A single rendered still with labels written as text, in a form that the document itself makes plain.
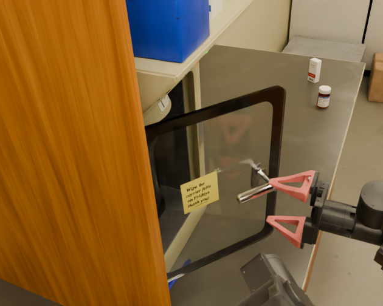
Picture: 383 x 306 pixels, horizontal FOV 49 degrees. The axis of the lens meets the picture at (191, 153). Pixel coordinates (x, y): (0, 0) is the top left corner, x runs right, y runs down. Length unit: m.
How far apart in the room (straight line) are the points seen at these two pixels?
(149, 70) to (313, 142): 0.92
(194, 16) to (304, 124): 0.96
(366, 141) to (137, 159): 2.68
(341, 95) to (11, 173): 1.27
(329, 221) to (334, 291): 1.43
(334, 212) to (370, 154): 2.26
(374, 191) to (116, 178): 0.40
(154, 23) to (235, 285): 0.63
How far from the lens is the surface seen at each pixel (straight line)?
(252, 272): 0.55
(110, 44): 0.46
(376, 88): 3.55
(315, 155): 1.35
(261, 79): 1.75
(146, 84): 0.57
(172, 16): 0.55
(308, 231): 0.78
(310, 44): 3.68
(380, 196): 0.71
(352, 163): 2.90
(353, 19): 3.75
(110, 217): 0.65
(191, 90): 0.94
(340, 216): 0.76
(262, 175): 0.84
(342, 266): 2.28
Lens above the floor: 1.75
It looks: 37 degrees down
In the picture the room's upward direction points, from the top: 4 degrees counter-clockwise
